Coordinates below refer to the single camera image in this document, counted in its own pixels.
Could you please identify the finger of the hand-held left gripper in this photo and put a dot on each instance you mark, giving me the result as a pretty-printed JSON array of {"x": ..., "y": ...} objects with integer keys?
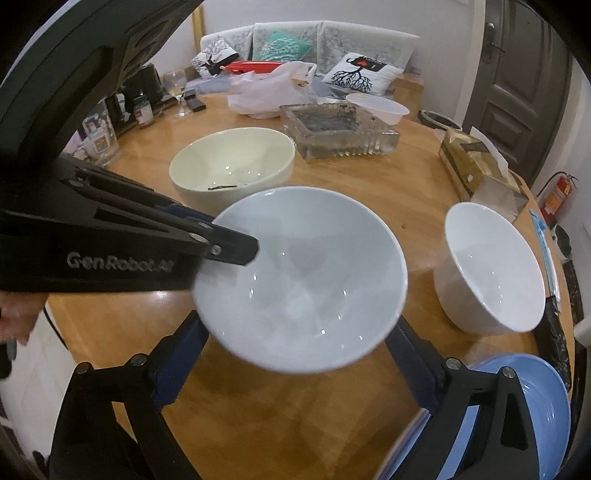
[
  {"x": 231, "y": 251},
  {"x": 184, "y": 213}
]

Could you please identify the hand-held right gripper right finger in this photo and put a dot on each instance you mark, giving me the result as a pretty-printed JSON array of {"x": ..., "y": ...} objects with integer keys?
[{"x": 415, "y": 369}]

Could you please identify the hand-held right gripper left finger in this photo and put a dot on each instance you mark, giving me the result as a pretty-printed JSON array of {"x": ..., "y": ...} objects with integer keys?
[{"x": 180, "y": 360}]

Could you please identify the large white bowl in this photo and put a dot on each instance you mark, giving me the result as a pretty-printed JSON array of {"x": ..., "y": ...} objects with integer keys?
[{"x": 300, "y": 277}]

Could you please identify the person's left hand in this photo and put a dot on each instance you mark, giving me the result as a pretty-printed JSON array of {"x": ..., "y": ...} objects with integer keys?
[{"x": 21, "y": 314}]

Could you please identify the cream bowl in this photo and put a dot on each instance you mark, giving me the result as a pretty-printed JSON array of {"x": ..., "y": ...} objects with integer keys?
[{"x": 231, "y": 152}]

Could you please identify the jar with green lid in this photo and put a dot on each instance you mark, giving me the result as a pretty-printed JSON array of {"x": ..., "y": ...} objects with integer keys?
[{"x": 144, "y": 113}]

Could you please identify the small black box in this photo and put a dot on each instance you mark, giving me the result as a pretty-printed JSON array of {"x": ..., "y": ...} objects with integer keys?
[{"x": 196, "y": 104}]

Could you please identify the small white bowl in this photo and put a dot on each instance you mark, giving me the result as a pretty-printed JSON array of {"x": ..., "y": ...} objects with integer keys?
[{"x": 489, "y": 277}]

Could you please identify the wine glass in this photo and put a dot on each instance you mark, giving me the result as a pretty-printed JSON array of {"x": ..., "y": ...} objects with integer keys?
[{"x": 174, "y": 83}]

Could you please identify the blue plate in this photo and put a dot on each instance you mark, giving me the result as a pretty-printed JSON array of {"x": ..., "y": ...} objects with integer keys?
[{"x": 542, "y": 415}]

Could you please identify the black plastic bag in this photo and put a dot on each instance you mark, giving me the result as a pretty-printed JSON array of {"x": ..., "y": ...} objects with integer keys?
[{"x": 554, "y": 332}]

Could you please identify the white plastic bag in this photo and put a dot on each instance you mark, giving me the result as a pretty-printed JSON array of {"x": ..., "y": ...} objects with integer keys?
[{"x": 268, "y": 92}]

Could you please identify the black and white pillow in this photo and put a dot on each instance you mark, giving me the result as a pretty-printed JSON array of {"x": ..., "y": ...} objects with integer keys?
[{"x": 210, "y": 57}]

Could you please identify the glass ashtray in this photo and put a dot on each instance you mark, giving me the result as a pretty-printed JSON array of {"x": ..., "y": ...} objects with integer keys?
[{"x": 337, "y": 134}]

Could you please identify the red plate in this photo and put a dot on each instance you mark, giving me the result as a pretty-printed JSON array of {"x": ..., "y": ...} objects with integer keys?
[{"x": 249, "y": 67}]

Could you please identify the blue face mask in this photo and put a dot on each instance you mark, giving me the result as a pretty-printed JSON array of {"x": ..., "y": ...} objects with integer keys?
[{"x": 545, "y": 254}]

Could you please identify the teal leaf print pillow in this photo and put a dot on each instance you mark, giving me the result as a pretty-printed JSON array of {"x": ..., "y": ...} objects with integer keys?
[{"x": 281, "y": 46}]

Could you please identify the white plastic container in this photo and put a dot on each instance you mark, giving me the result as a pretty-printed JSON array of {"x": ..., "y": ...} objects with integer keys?
[{"x": 378, "y": 108}]

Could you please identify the white tree print pillow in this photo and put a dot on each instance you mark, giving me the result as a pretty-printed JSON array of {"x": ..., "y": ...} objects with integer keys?
[{"x": 355, "y": 74}]

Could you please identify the gold tissue box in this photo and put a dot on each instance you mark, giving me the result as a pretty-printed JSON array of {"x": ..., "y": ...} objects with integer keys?
[{"x": 466, "y": 157}]

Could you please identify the red fire extinguisher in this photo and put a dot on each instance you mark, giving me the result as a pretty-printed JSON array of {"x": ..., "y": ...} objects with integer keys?
[{"x": 561, "y": 194}]

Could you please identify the wooden side table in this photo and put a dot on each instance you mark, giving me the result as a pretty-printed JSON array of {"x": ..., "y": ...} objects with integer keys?
[{"x": 411, "y": 92}]

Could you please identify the patterned white sofa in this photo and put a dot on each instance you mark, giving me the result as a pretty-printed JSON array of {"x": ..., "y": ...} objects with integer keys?
[{"x": 351, "y": 39}]

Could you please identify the black round bin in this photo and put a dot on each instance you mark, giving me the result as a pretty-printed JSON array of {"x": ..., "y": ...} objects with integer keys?
[{"x": 443, "y": 119}]

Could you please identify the grey door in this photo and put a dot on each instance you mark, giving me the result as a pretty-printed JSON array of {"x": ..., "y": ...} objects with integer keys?
[{"x": 512, "y": 92}]

